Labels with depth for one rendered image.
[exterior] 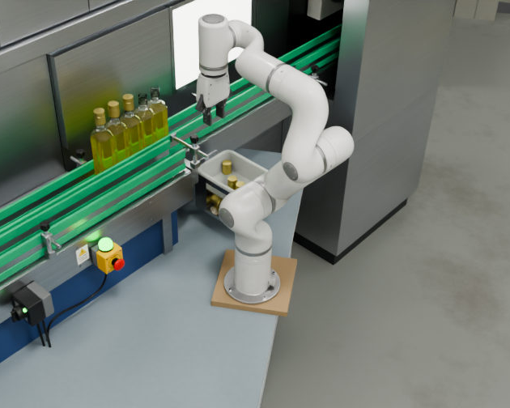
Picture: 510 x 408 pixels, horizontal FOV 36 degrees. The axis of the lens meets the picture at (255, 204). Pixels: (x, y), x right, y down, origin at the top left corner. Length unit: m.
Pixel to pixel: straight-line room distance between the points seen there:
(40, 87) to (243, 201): 0.71
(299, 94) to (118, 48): 0.81
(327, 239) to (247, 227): 1.43
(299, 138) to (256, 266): 0.64
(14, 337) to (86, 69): 0.85
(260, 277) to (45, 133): 0.83
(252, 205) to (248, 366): 0.50
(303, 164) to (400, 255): 2.03
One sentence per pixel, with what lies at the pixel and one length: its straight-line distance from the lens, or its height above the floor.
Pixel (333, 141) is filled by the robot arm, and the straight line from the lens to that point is 2.06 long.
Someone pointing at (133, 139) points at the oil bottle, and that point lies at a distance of 2.59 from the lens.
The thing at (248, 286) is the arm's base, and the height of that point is 0.82.
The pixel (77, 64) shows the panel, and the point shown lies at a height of 1.44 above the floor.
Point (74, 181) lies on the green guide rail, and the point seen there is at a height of 1.09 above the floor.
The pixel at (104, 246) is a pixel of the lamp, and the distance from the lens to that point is 2.45.
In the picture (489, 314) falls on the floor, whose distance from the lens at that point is 3.80.
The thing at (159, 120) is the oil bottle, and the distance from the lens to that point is 2.65.
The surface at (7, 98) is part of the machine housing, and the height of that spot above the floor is 1.41.
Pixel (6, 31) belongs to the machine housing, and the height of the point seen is 1.61.
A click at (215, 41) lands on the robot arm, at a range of 2.21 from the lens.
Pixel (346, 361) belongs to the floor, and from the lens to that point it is 3.46.
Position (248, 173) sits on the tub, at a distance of 2.80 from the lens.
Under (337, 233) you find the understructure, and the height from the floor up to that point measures 0.24.
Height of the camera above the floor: 2.67
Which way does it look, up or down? 40 degrees down
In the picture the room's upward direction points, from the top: 2 degrees clockwise
